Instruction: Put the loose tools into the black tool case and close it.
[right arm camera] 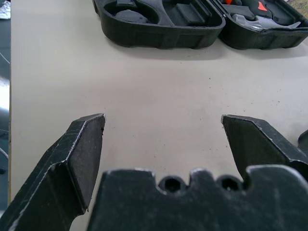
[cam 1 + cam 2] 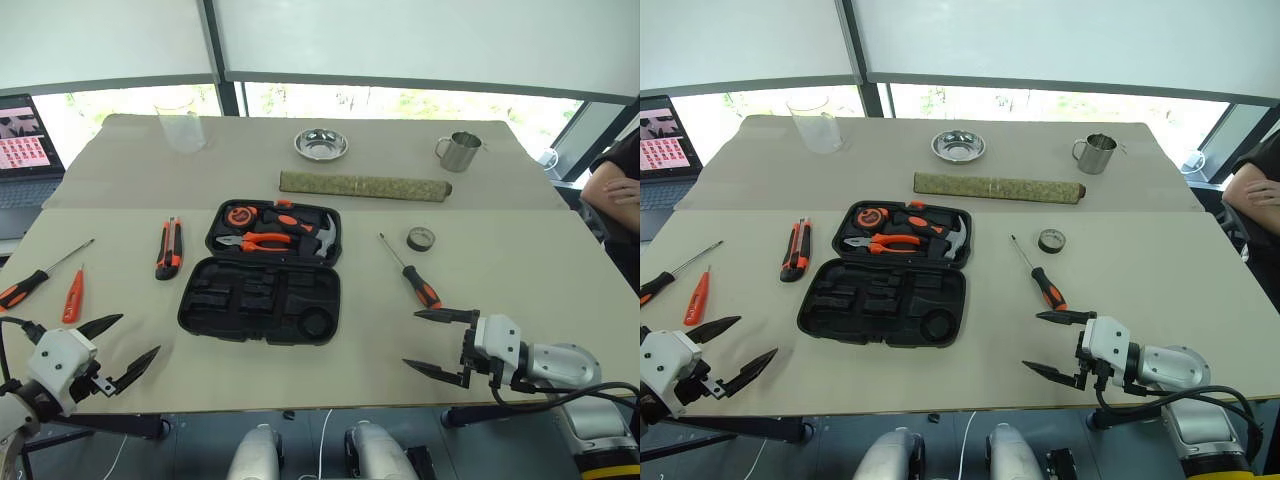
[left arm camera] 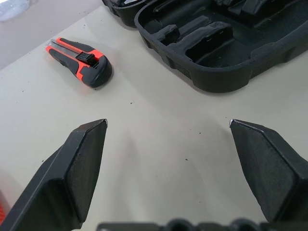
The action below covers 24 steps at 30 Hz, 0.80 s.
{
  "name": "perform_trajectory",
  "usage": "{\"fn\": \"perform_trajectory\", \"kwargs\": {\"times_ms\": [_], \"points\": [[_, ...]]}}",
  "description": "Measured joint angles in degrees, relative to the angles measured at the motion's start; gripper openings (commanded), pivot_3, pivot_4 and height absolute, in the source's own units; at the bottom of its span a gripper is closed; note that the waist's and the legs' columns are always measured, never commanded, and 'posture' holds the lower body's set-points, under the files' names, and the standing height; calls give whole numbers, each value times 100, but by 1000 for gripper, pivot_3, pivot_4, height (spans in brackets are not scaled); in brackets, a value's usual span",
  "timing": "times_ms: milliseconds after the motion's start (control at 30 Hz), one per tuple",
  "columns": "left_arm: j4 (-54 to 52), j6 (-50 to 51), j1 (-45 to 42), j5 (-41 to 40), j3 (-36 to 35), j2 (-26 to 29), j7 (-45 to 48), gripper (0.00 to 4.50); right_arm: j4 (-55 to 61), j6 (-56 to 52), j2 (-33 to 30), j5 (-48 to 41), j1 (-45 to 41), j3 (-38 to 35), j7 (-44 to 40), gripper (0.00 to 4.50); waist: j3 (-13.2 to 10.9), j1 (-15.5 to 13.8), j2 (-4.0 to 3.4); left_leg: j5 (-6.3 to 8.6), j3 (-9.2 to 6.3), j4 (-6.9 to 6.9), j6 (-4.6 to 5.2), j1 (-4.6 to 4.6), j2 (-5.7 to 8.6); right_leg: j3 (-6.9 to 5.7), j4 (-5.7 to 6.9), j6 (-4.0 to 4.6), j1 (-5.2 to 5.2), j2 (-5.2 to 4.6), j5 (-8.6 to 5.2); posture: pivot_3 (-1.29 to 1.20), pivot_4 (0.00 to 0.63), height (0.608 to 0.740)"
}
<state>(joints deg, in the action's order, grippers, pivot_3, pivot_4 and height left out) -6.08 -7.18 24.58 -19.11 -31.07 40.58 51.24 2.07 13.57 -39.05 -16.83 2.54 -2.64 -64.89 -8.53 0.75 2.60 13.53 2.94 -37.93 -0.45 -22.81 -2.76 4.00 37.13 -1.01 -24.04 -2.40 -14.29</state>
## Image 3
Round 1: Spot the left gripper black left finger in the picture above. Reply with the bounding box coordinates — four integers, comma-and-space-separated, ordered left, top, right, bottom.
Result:
0, 118, 108, 231

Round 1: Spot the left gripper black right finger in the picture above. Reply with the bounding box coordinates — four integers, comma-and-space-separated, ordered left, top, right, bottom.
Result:
228, 118, 308, 223

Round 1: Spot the orange black utility knife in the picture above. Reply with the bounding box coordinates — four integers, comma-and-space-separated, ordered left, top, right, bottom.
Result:
45, 38, 113, 89

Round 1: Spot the black tool case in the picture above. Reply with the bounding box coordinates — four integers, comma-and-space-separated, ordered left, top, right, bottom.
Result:
102, 0, 308, 93

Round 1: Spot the clear plastic container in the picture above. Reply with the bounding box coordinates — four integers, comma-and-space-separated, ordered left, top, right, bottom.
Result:
0, 0, 32, 23

